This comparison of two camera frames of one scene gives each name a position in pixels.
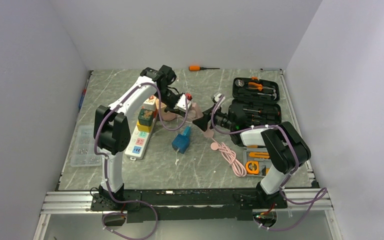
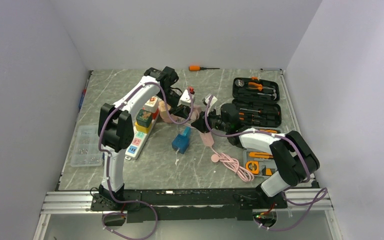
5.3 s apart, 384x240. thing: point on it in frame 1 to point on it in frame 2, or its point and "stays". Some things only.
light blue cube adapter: (186, 131) stays
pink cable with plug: (230, 155) to (232, 163)
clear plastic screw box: (84, 152) stays
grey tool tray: (256, 161) stays
